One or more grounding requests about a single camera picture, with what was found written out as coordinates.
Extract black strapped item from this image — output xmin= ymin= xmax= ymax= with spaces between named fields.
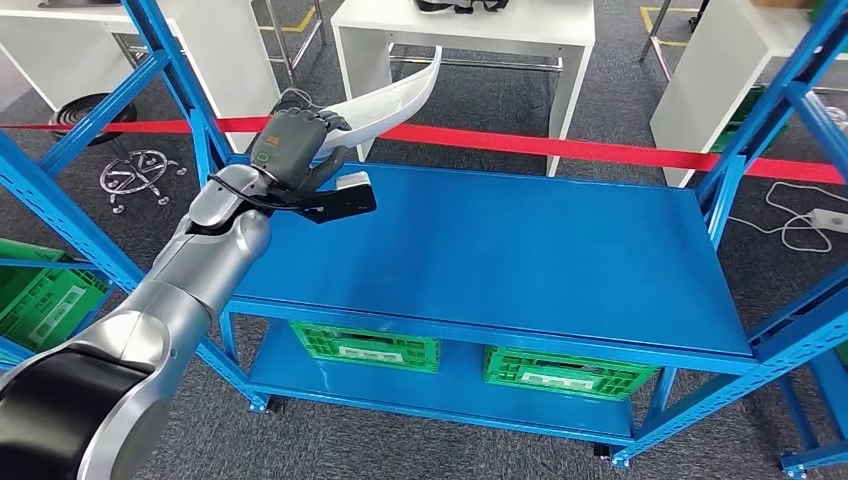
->
xmin=414 ymin=0 xmax=511 ymax=16

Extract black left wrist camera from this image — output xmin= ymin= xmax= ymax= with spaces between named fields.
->
xmin=284 ymin=170 xmax=379 ymax=225

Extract red barrier belt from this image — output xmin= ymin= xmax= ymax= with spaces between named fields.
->
xmin=377 ymin=123 xmax=846 ymax=187
xmin=0 ymin=117 xmax=273 ymax=136

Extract chrome star stool base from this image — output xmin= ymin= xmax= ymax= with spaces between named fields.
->
xmin=99 ymin=148 xmax=188 ymax=215

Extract white power strip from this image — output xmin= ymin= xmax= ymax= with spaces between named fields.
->
xmin=809 ymin=208 xmax=848 ymax=234

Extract white power cable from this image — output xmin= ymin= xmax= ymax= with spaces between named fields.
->
xmin=728 ymin=182 xmax=848 ymax=254

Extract black round stool seat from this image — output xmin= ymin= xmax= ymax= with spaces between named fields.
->
xmin=49 ymin=92 xmax=138 ymax=147

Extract white table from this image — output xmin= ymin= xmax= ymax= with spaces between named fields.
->
xmin=329 ymin=0 xmax=596 ymax=178
xmin=650 ymin=0 xmax=848 ymax=189
xmin=0 ymin=0 xmax=283 ymax=154

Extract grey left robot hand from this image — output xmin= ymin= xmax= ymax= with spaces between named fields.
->
xmin=250 ymin=107 xmax=352 ymax=200

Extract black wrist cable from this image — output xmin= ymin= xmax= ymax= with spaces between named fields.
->
xmin=208 ymin=173 xmax=299 ymax=213

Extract metal table legs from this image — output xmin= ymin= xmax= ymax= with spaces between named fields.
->
xmin=639 ymin=0 xmax=670 ymax=64
xmin=112 ymin=0 xmax=327 ymax=87

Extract white curved plastic part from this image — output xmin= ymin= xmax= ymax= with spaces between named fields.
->
xmin=311 ymin=44 xmax=444 ymax=160

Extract green plastic crate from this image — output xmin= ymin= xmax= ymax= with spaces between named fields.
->
xmin=482 ymin=345 xmax=660 ymax=402
xmin=710 ymin=86 xmax=790 ymax=157
xmin=0 ymin=238 xmax=113 ymax=352
xmin=289 ymin=321 xmax=442 ymax=374

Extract chrome tube frame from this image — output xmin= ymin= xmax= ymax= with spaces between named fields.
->
xmin=389 ymin=44 xmax=564 ymax=73

